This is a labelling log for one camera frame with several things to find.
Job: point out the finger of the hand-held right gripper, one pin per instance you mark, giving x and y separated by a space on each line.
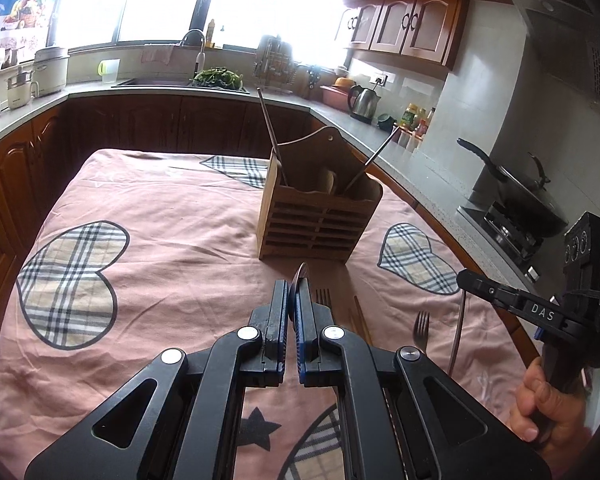
510 301

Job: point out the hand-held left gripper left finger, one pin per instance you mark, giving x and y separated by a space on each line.
280 325

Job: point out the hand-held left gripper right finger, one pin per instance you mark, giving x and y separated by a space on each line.
302 332

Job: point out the metal fork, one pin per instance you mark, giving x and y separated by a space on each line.
421 332
323 297

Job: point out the wooden chopstick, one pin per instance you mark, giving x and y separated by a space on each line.
355 319
270 130
364 320

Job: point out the metal spoon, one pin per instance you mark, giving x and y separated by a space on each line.
301 275

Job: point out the wooden utensil holder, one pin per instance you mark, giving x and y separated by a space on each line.
310 230

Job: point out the person's right hand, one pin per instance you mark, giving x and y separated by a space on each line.
522 410

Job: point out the gas stove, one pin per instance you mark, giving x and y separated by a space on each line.
505 240

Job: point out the black wok with lid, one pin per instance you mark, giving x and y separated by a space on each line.
525 195

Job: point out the pink heart-print tablecloth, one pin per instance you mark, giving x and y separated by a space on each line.
180 240

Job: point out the grey kitchen countertop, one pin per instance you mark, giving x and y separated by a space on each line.
410 170

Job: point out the thin metal utensil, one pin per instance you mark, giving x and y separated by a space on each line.
375 157

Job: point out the row of spice shakers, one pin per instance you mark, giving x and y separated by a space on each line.
411 140

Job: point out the yellow-lid condiment jar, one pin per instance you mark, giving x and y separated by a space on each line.
410 116

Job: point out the dark green cup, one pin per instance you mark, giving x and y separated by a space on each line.
386 123

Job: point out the grey range hood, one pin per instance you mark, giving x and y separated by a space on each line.
565 35

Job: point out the pink plastic basin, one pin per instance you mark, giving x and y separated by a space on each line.
335 97

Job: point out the steel electric kettle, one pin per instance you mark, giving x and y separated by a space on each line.
362 105

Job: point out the wooden base cabinets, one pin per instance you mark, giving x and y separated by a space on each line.
145 120

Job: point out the orange bowl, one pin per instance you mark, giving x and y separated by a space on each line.
344 82

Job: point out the green vegetables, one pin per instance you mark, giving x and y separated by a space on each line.
217 78

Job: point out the metal dish rack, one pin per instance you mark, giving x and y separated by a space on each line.
275 65

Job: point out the kitchen sink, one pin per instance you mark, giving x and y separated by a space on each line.
150 82

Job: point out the curved steel faucet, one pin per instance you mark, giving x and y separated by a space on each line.
197 45

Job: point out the pink dish cloth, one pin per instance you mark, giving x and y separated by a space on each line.
157 54

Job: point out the large white cooker pot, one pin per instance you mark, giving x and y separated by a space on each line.
50 72

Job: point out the small white electric pot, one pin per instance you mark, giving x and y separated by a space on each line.
20 91

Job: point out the white wall socket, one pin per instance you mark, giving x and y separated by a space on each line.
378 79

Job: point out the wooden wall cabinets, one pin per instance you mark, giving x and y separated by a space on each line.
415 25

